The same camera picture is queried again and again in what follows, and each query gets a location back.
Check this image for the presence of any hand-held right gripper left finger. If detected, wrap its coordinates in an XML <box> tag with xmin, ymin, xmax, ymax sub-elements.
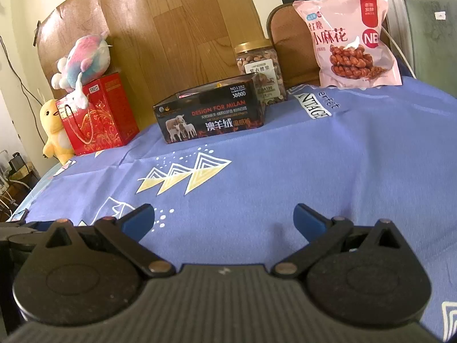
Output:
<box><xmin>45</xmin><ymin>203</ymin><xmax>175</xmax><ymax>277</ymax></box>

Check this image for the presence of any red gift bag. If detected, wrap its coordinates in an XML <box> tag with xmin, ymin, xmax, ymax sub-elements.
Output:
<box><xmin>55</xmin><ymin>72</ymin><xmax>140</xmax><ymax>156</ymax></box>

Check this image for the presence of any black cardboard box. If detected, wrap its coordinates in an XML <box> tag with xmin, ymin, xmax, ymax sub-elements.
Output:
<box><xmin>153</xmin><ymin>72</ymin><xmax>268</xmax><ymax>144</ymax></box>

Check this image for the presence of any nut jar with gold lid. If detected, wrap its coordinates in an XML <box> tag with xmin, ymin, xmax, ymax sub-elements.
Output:
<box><xmin>234</xmin><ymin>39</ymin><xmax>288</xmax><ymax>106</ymax></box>

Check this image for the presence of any yellow plush toy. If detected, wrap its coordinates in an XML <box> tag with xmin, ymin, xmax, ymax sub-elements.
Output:
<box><xmin>39</xmin><ymin>98</ymin><xmax>76</xmax><ymax>165</ymax></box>

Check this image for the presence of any wooden side table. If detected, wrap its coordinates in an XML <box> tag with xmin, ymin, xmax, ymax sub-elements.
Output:
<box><xmin>0</xmin><ymin>150</ymin><xmax>41</xmax><ymax>222</ymax></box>

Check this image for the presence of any brown chair cushion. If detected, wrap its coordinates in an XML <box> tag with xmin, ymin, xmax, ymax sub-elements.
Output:
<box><xmin>267</xmin><ymin>2</ymin><xmax>322</xmax><ymax>87</ymax></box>

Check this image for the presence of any pink and blue plush toy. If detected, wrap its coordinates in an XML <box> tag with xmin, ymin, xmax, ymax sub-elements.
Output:
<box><xmin>51</xmin><ymin>31</ymin><xmax>112</xmax><ymax>109</ymax></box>

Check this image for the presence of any frosted glass window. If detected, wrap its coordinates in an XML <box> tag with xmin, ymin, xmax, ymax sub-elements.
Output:
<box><xmin>375</xmin><ymin>0</ymin><xmax>457</xmax><ymax>97</ymax></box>

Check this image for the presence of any black wall cable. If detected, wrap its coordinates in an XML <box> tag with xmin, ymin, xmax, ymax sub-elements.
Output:
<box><xmin>0</xmin><ymin>35</ymin><xmax>41</xmax><ymax>122</ymax></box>

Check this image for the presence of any blue printed cloth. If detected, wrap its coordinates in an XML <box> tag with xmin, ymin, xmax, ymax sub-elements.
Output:
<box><xmin>11</xmin><ymin>75</ymin><xmax>457</xmax><ymax>343</ymax></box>

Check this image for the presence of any pink snack bag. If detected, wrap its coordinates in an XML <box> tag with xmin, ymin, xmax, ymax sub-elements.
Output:
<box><xmin>292</xmin><ymin>0</ymin><xmax>403</xmax><ymax>89</ymax></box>

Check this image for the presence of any wood pattern wall panel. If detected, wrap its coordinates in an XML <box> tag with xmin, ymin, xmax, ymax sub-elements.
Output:
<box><xmin>34</xmin><ymin>0</ymin><xmax>272</xmax><ymax>133</ymax></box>

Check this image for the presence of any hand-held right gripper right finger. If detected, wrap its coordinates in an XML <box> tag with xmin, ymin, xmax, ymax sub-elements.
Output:
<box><xmin>272</xmin><ymin>203</ymin><xmax>404</xmax><ymax>279</ymax></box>

